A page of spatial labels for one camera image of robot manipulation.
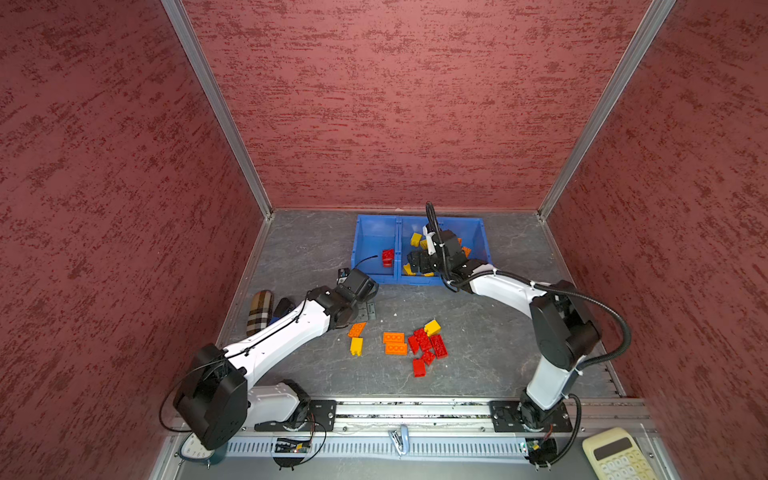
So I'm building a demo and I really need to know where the orange lego slanted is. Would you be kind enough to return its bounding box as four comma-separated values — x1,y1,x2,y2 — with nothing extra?
348,322,366,338

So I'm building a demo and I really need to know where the yellow lego small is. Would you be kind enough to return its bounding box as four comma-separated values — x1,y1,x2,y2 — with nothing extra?
350,337,364,356

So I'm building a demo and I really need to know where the red lego single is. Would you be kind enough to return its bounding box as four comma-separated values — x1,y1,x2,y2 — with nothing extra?
381,249,395,268

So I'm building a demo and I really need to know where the orange lego stack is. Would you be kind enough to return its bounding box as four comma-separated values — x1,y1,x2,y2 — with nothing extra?
382,332,409,356

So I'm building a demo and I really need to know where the blue three-compartment bin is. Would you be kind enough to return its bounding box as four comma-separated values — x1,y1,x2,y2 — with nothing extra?
350,214,492,287

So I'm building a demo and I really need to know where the red lego cluster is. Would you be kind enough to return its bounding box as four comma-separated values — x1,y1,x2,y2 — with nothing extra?
406,329,449,365

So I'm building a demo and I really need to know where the red lego bottom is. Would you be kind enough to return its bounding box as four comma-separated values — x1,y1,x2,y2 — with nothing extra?
412,358,426,378

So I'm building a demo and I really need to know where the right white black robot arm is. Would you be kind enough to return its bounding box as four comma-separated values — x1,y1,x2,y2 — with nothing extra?
422,221,632,431

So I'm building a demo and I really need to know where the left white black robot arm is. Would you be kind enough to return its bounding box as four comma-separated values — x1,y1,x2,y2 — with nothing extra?
173,268,379,450

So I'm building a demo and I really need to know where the plaid cloth pouch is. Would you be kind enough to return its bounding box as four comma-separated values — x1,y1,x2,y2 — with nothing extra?
246,290,274,337

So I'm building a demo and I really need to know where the green alarm clock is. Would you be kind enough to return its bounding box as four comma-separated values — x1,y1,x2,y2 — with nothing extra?
178,433,227,468

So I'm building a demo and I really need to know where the beige calculator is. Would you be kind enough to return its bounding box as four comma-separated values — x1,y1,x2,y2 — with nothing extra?
582,427,657,480

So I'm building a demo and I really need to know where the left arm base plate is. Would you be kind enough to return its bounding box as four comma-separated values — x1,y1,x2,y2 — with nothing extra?
253,400,338,433

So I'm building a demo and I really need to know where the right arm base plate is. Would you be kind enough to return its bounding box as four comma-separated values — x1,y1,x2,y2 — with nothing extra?
488,400,573,434

